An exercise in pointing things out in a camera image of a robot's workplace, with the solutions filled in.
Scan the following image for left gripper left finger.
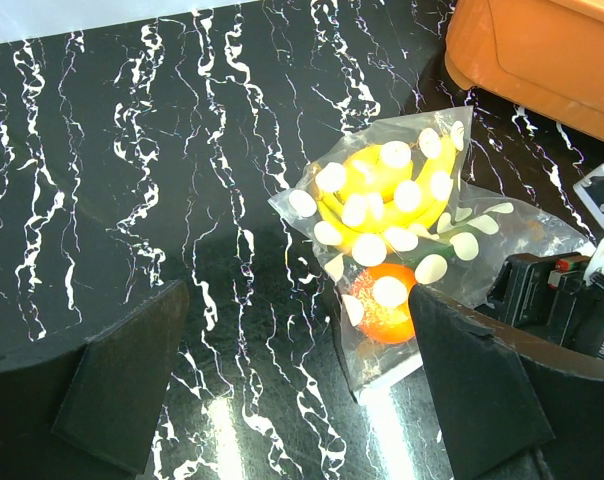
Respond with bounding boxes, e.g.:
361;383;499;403
0;280;189;479

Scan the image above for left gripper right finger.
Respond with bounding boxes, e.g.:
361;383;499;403
409;285;604;479

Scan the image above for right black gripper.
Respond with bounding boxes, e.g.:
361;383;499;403
484;252;604;361

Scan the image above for green fake cucumber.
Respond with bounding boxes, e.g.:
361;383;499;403
398;237;455;269

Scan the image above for fake orange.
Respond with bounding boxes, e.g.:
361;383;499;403
343;263;417;345

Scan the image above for clear polka dot zip bag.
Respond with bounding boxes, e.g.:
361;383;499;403
269;106;594;401

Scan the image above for yellow fake bananas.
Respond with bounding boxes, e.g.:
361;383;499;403
311;135;463;254

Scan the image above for orange plastic basket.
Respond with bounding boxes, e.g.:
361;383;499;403
444;0;604;142

